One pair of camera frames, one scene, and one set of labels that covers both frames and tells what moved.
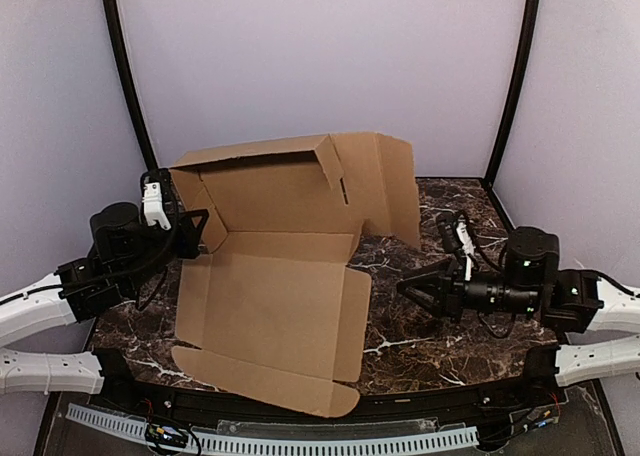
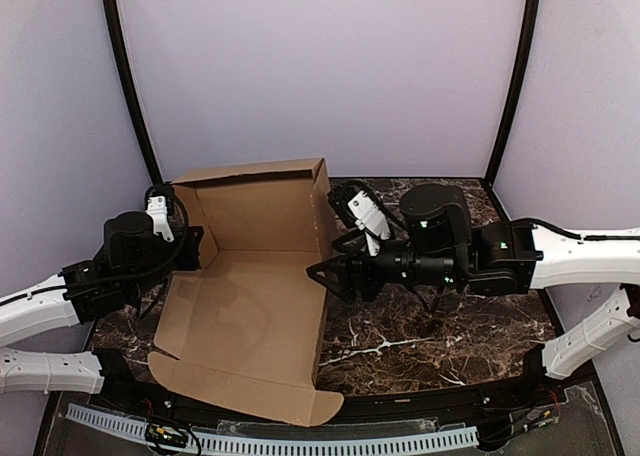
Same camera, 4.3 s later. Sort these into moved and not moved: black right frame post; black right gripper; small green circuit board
Moved: black right gripper
Not moved: small green circuit board; black right frame post
